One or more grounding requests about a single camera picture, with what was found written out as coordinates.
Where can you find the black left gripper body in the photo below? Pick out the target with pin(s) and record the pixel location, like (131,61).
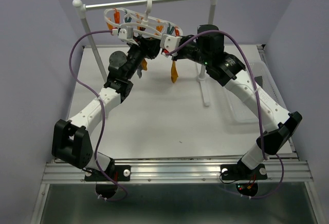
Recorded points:
(137,53)

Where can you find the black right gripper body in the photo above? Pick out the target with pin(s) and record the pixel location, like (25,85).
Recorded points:
(190,51)

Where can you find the orange brown sock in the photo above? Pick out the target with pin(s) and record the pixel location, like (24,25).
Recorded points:
(144,65)

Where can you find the white clip hanger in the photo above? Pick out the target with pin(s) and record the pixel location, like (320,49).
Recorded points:
(142,23)

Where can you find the grey sock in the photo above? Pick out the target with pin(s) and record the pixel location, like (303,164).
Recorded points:
(259,80)
(139,72)

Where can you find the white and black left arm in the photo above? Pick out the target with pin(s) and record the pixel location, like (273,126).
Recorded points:
(71,139)

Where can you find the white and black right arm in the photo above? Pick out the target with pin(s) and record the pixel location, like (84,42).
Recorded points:
(226,63)

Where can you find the teal clothes peg right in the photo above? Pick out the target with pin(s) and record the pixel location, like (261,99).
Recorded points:
(170,29)

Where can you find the teal clothes peg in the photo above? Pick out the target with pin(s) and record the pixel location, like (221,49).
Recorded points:
(127,18)
(170,29)

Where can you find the orange clothes peg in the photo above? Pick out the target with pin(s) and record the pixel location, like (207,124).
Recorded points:
(116,16)

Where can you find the white clothes rack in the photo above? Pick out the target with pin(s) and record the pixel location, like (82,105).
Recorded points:
(147,37)

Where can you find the white plastic basket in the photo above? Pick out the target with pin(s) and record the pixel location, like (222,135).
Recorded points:
(241,96)

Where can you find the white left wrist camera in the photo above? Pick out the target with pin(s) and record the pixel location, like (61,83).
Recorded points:
(125,35)

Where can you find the aluminium mounting rail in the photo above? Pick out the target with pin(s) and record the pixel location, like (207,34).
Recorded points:
(180,171)

